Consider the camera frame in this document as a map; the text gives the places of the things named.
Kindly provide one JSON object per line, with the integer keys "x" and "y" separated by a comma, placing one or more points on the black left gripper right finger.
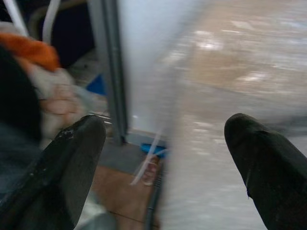
{"x": 268, "y": 165}

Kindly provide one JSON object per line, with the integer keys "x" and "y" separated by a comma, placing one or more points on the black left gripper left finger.
{"x": 69, "y": 167}

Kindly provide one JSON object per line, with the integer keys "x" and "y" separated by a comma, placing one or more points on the white washing machine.
{"x": 146, "y": 60}

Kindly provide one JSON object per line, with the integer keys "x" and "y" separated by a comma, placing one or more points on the beige patterned cloth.
{"x": 60, "y": 100}

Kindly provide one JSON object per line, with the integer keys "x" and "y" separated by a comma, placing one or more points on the blue plastic foot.
{"x": 156, "y": 148}

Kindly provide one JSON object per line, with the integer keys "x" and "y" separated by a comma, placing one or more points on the black garment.
{"x": 16, "y": 95}

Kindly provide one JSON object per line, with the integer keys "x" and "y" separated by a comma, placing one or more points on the orange cloth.
{"x": 36, "y": 49}

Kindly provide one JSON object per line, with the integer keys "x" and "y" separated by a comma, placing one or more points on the grey metal door frame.
{"x": 112, "y": 72}

